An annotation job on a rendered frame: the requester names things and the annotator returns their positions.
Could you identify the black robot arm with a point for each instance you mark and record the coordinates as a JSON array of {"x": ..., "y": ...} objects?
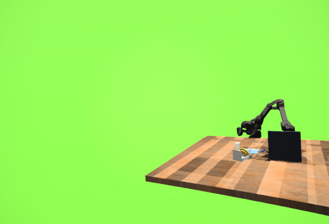
[{"x": 258, "y": 120}]

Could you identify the yellow plate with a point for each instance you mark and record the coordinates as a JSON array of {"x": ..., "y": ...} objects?
[{"x": 244, "y": 151}]

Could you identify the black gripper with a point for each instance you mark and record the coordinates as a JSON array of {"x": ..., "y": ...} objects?
[{"x": 254, "y": 133}]

